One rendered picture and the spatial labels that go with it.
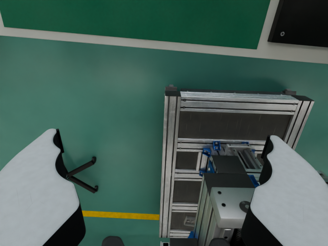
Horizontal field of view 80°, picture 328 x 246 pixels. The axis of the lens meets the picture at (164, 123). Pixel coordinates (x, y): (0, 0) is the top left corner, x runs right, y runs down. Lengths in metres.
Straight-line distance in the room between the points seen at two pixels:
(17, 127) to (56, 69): 0.57
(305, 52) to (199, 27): 0.28
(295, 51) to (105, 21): 0.47
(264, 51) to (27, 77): 1.38
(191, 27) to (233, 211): 0.43
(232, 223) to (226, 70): 1.03
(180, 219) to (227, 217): 1.31
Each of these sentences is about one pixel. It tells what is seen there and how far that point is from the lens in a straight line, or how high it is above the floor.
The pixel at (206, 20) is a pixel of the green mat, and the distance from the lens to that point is 0.53.
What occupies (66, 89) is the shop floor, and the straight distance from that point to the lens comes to 1.47.
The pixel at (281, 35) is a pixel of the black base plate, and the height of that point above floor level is 0.77.
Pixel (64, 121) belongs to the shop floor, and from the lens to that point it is 1.59.
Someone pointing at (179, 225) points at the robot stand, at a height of 0.21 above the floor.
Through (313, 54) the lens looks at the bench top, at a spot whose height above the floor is 0.75.
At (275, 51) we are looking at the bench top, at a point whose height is 0.75.
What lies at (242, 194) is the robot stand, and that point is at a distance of 0.54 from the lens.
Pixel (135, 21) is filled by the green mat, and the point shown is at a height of 0.75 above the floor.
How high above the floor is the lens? 1.27
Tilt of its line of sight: 63 degrees down
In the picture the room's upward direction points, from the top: 179 degrees clockwise
